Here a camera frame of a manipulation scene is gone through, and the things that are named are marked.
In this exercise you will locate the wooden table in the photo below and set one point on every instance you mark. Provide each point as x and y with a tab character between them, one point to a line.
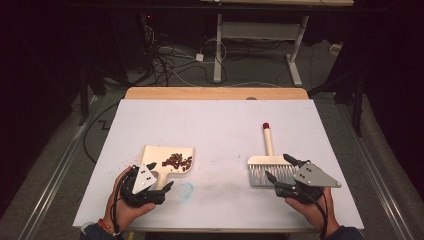
216	93

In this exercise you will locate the white metal desk frame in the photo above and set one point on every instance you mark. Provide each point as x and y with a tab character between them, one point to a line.
260	31

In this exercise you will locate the white power adapter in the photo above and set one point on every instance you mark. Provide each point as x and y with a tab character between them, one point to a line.
199	57

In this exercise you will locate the pile of dark red bits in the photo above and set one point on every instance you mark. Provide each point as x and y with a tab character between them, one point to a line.
177	161

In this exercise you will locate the person's right hand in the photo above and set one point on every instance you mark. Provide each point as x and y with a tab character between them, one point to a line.
316	213

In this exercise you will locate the white table cover sheet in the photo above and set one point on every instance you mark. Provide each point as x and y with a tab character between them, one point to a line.
226	123

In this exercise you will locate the cream plastic dustpan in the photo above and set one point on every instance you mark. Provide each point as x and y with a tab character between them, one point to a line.
160	160

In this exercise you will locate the person's left hand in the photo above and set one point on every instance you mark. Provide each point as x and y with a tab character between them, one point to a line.
128	215

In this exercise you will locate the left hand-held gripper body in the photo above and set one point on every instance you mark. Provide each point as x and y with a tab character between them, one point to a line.
143	180

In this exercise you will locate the metal floor rail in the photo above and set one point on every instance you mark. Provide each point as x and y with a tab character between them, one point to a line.
386	200
56	166

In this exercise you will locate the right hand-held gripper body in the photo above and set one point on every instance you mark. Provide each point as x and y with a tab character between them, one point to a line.
311	176

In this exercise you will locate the black metal stand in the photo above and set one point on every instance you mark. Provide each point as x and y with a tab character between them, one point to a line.
358	106

